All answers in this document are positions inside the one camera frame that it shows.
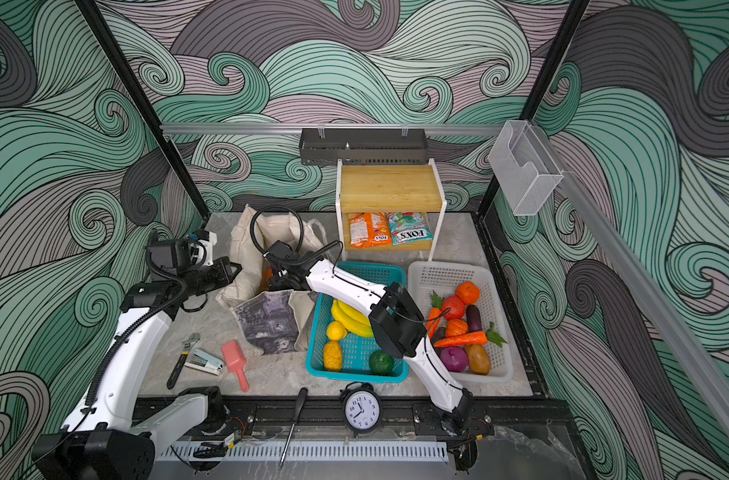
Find black metal wall tray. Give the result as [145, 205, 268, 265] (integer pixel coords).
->
[298, 128, 430, 166]

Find teal plastic basket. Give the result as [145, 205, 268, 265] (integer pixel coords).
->
[306, 261, 409, 384]

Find white perforated cable duct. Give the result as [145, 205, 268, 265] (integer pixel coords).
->
[158, 441, 450, 463]

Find red tomato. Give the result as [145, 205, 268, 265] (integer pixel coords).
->
[441, 296, 467, 321]

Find black handled screwdriver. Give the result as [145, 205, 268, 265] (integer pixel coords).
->
[278, 387, 308, 469]

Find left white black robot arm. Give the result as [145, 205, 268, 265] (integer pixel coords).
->
[32, 257, 242, 479]

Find white wooden shelf rack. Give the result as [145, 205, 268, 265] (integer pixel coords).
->
[334, 159, 448, 260]

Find pink plastic scoop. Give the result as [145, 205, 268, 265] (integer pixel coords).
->
[222, 340, 250, 393]

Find white stapler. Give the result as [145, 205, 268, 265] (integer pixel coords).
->
[184, 348, 224, 376]

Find orange candy bag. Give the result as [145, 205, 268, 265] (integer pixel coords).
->
[348, 212, 392, 249]

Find green Fox's candy bag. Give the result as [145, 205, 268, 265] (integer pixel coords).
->
[386, 212, 434, 246]

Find black alarm clock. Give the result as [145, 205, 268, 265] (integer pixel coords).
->
[340, 382, 383, 437]

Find yellow lemon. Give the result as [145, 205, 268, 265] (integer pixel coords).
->
[326, 321, 348, 342]

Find beige canvas tote bag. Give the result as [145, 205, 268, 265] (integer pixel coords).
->
[216, 206, 328, 355]

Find small orange pumpkin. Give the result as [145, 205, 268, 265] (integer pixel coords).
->
[446, 319, 469, 337]

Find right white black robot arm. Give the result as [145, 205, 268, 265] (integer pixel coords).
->
[258, 241, 473, 436]

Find white plastic basket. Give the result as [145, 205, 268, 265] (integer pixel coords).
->
[408, 261, 514, 383]

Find black adjustable wrench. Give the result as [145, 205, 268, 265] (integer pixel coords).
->
[166, 333, 200, 390]

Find orange tangerine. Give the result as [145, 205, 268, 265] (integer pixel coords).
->
[456, 282, 481, 305]

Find yellow banana bunch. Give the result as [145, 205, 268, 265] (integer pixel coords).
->
[330, 300, 374, 338]

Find small dark eggplant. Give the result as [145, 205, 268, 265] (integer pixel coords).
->
[466, 305, 483, 333]

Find purple onion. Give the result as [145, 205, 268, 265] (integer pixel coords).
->
[440, 346, 469, 372]

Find clear plastic wall holder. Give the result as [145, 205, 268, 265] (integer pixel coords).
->
[488, 120, 564, 217]

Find orange carrot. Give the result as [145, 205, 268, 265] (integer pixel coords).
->
[435, 327, 507, 348]

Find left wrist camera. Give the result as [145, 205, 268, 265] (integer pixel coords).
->
[146, 229, 218, 273]

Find small carrot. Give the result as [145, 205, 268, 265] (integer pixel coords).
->
[427, 292, 444, 339]

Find brown potato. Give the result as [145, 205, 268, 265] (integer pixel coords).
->
[466, 344, 492, 376]

